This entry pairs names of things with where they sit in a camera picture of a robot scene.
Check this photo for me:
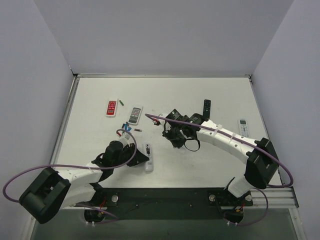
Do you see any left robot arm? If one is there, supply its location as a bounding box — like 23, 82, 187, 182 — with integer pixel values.
18, 140, 152, 224

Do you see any red and white remote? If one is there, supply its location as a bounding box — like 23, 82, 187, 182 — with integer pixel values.
105, 98, 118, 118

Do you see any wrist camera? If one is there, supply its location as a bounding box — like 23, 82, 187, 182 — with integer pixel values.
152, 113, 166, 126
116, 129, 131, 146

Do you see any black slim remote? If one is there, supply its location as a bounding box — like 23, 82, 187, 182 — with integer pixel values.
202, 99, 211, 119

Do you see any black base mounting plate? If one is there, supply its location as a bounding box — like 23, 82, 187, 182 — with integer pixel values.
85, 187, 253, 220

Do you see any grey and white remote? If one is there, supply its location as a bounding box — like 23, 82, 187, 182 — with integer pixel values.
128, 105, 143, 126

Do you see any white air conditioner remote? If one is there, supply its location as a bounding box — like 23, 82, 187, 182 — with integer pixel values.
238, 118, 251, 138

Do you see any blue battery slanted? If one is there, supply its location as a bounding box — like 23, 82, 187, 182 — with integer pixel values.
125, 123, 132, 132

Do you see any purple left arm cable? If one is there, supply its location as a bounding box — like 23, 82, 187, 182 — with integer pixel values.
2, 128, 138, 223

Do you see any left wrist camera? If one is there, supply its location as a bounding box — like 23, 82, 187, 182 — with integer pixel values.
116, 129, 131, 146

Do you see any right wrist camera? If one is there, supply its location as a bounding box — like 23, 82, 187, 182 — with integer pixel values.
152, 113, 166, 126

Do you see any aluminium table edge rail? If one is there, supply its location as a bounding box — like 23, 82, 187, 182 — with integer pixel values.
50, 75, 79, 164

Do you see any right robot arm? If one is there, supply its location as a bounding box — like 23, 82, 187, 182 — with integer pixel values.
160, 109, 279, 198

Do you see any white remote back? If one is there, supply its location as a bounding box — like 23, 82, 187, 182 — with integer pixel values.
142, 143, 154, 174

